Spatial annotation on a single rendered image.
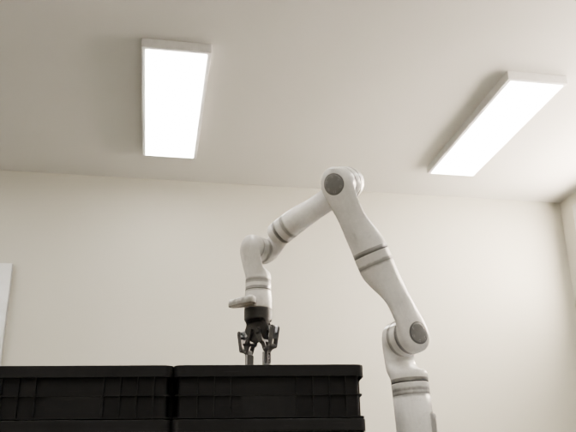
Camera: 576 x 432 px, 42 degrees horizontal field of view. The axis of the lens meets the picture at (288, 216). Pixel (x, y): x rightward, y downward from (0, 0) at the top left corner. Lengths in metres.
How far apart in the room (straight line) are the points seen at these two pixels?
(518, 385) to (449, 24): 2.75
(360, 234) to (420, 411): 0.45
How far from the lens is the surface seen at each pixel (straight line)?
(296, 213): 1.98
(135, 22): 3.71
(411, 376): 1.86
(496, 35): 3.89
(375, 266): 1.87
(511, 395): 5.49
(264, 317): 1.99
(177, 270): 5.10
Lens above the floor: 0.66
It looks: 21 degrees up
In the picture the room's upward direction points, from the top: 1 degrees counter-clockwise
